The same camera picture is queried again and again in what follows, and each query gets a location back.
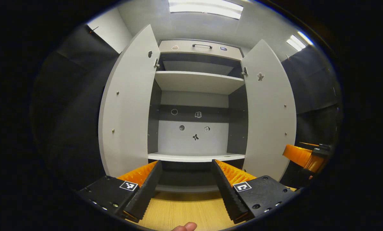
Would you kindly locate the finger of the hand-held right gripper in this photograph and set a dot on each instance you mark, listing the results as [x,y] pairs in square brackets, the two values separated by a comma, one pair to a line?
[300,157]

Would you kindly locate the grey cabinet shelf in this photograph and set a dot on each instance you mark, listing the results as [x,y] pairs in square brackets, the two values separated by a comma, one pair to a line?
[197,82]
[191,157]

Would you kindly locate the black backdrop cloth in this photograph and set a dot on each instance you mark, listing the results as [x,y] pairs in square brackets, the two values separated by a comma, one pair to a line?
[66,112]

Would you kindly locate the grey double-door shoe cabinet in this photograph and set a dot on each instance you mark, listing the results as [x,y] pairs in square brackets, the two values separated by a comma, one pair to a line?
[237,128]

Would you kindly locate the silver door hinge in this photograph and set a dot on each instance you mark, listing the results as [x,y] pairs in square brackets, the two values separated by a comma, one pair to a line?
[245,71]
[156,63]

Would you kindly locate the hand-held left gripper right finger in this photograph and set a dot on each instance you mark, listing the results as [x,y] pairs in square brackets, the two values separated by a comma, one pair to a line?
[226,192]

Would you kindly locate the grey cabinet drawer front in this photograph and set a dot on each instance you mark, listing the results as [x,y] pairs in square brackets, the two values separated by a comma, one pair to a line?
[186,48]

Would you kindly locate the ceiling light panel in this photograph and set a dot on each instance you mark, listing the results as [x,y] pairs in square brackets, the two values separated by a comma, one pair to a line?
[207,9]
[298,41]

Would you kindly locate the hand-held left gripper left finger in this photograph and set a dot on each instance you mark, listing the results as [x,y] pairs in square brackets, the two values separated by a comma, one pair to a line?
[146,189]

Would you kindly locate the grey shoe cabinet door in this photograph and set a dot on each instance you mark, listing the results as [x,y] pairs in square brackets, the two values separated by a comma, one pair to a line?
[268,128]
[130,112]

